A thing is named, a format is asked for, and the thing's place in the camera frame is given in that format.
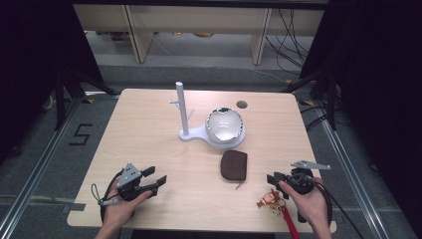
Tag white bowl with patterned rim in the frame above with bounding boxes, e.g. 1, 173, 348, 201
204, 107, 245, 144

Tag thin black floor cable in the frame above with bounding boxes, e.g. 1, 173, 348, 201
331, 198, 365, 239

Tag looped black floor cables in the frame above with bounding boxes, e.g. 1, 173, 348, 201
300, 104, 333, 132

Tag grey cord loop with plug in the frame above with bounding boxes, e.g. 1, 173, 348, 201
91, 183, 121, 207

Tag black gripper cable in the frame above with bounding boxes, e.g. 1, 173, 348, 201
99, 168, 124, 224
308, 180, 334, 225

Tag white floor cable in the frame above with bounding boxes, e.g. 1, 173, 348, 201
248, 67, 291, 84

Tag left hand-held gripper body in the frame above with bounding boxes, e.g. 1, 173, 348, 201
115, 162, 159, 202

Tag dark curtain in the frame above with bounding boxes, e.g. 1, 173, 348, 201
300, 0, 422, 231
0, 0, 105, 164

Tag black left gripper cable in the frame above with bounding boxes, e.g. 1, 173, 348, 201
99, 168, 124, 224

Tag hanging black cables bundle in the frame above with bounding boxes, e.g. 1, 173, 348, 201
265, 9, 315, 76

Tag black metal tripod stand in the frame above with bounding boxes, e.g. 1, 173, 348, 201
282, 64, 341, 131
54, 68, 121, 131

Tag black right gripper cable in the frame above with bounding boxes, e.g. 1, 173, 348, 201
308, 180, 334, 225

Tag cowboy doll keychain red strap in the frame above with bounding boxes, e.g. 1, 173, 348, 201
256, 188, 302, 239

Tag brown zipper coin pouch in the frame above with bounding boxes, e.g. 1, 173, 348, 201
220, 149, 249, 191

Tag aluminium floor rail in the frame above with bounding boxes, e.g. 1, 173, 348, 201
315, 106, 392, 239
0, 98, 85, 239

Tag white hook stand with pole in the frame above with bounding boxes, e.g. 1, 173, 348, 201
168, 81, 247, 150

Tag grey tape strip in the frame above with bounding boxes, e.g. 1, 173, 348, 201
61, 202, 87, 214

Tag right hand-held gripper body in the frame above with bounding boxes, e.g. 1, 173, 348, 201
285, 160, 331, 196

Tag person's left hand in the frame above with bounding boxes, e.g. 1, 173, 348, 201
101, 185, 154, 231

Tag light wooden desk frame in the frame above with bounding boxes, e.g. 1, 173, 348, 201
73, 3, 324, 66

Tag person's right hand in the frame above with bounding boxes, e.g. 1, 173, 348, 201
278, 176, 329, 231

